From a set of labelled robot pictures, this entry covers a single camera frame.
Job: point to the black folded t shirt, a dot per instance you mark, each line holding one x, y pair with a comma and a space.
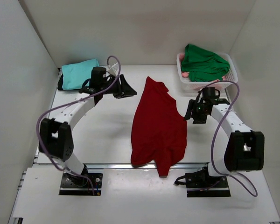
60, 85

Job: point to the red t shirt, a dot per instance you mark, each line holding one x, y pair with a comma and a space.
159, 132

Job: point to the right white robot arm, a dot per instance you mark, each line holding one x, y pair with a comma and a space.
245, 148

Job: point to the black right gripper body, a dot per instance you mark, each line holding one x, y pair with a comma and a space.
198, 114

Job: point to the green t shirt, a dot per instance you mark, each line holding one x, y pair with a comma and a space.
193, 50

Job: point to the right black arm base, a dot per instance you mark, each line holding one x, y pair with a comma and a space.
200, 184

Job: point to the silver aluminium table rail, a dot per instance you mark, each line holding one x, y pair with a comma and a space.
101, 166

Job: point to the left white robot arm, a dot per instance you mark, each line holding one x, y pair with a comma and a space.
56, 139

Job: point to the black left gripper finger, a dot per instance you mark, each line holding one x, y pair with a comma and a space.
118, 94
126, 87

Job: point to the white plastic basket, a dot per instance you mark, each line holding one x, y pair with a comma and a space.
189, 86

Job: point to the teal folded t shirt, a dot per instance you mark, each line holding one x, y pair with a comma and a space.
75, 74

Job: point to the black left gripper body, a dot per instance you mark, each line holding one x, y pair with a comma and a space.
115, 87

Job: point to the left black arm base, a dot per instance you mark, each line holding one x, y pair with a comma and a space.
75, 186

